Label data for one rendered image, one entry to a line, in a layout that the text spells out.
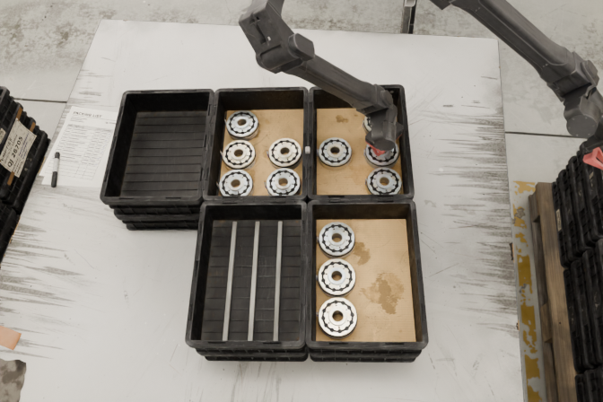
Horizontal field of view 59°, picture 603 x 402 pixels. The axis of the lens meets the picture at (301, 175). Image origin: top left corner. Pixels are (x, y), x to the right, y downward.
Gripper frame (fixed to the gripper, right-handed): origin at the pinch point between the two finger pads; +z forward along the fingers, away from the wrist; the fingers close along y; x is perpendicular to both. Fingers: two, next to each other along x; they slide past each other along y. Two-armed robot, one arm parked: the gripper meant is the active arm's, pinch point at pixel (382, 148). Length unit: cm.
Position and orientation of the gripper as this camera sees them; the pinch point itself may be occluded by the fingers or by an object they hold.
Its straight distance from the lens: 163.1
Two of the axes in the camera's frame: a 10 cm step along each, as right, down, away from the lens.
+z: 0.7, 4.9, 8.7
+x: -7.2, -5.8, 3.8
